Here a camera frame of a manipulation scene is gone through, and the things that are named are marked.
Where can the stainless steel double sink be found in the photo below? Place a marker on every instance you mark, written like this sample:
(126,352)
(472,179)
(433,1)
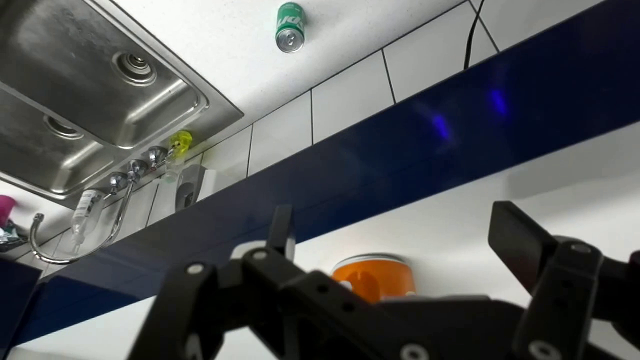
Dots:
(73,86)

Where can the green soda can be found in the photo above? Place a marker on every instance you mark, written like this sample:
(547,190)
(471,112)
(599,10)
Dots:
(291,23)

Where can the pink cup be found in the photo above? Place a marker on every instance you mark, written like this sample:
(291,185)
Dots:
(5,209)

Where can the chrome kitchen faucet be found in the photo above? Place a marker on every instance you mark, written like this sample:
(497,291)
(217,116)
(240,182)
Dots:
(50,257)

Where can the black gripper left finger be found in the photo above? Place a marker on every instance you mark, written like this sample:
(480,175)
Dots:
(301,307)

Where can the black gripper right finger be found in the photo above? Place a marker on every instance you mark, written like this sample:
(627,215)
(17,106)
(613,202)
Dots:
(567,286)

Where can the orange soda can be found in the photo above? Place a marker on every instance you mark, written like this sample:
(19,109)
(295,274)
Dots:
(372,277)

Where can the yellow-green dish soap bottle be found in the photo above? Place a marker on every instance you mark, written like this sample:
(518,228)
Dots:
(181,144)

